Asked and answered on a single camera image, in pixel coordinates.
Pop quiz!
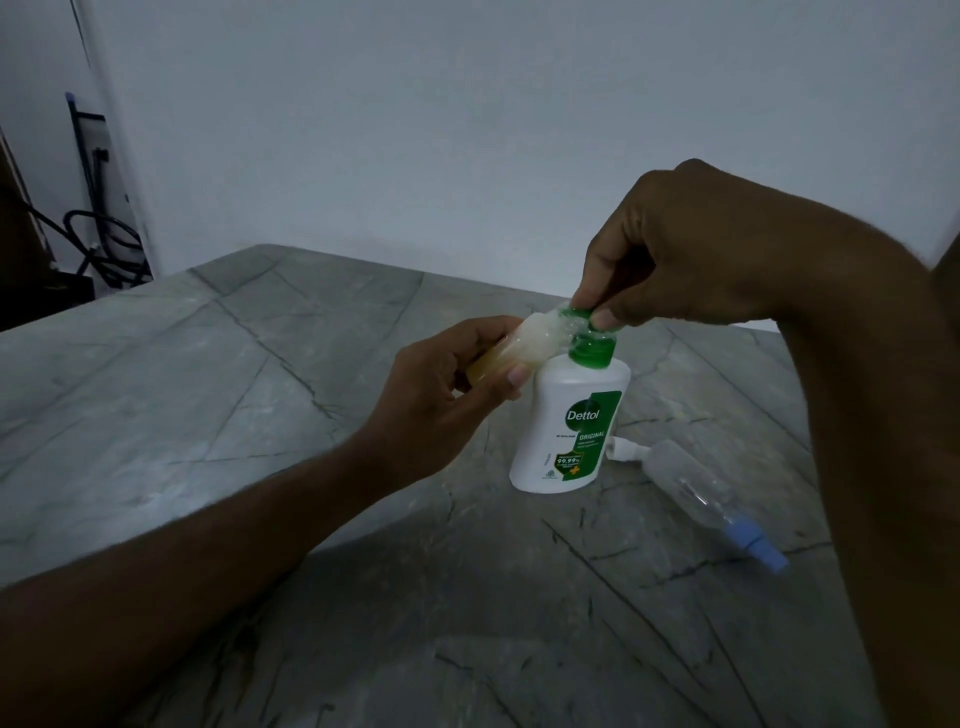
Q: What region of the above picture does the person's left hand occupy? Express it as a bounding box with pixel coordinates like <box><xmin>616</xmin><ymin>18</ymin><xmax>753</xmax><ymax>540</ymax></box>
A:
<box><xmin>359</xmin><ymin>314</ymin><xmax>532</xmax><ymax>489</ymax></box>

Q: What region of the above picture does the person's right hand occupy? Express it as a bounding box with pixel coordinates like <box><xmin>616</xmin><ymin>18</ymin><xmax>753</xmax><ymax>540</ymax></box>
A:
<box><xmin>571</xmin><ymin>158</ymin><xmax>834</xmax><ymax>331</ymax></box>

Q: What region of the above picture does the small clear bottle red label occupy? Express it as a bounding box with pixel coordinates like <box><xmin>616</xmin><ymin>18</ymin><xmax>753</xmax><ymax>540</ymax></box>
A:
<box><xmin>464</xmin><ymin>303</ymin><xmax>590</xmax><ymax>393</ymax></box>

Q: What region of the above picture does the white green hand sanitizer bottle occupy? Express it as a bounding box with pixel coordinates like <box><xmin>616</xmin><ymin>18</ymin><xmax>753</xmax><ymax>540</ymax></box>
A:
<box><xmin>509</xmin><ymin>299</ymin><xmax>633</xmax><ymax>495</ymax></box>

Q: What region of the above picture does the small clear bottle blue cap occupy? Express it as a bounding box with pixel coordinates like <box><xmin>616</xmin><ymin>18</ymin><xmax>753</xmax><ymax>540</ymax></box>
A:
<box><xmin>643</xmin><ymin>440</ymin><xmax>790</xmax><ymax>575</ymax></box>

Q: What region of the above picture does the person's left forearm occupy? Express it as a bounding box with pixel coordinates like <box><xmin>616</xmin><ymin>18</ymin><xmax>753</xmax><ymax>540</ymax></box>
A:
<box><xmin>0</xmin><ymin>434</ymin><xmax>399</xmax><ymax>728</ymax></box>

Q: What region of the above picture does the person's right forearm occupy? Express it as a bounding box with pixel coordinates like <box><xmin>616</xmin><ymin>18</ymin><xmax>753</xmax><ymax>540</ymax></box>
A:
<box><xmin>772</xmin><ymin>209</ymin><xmax>960</xmax><ymax>728</ymax></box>

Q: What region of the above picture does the dark brown wooden panel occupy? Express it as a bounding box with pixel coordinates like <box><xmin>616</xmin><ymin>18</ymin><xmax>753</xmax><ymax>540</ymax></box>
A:
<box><xmin>932</xmin><ymin>228</ymin><xmax>960</xmax><ymax>331</ymax></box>

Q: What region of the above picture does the dark box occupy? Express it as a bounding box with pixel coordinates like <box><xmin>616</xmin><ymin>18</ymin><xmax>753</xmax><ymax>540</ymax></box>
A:
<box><xmin>50</xmin><ymin>271</ymin><xmax>97</xmax><ymax>303</ymax></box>

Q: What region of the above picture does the brown wooden door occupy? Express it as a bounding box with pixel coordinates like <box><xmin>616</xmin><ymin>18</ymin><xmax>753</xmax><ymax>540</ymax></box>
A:
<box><xmin>0</xmin><ymin>127</ymin><xmax>52</xmax><ymax>331</ymax></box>

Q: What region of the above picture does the black coiled hose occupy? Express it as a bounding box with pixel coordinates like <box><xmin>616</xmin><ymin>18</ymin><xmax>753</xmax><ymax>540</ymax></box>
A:
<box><xmin>62</xmin><ymin>209</ymin><xmax>151</xmax><ymax>290</ymax></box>

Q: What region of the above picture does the thin black cable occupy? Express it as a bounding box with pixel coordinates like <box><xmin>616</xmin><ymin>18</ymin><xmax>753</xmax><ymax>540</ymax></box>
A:
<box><xmin>0</xmin><ymin>176</ymin><xmax>91</xmax><ymax>260</ymax></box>

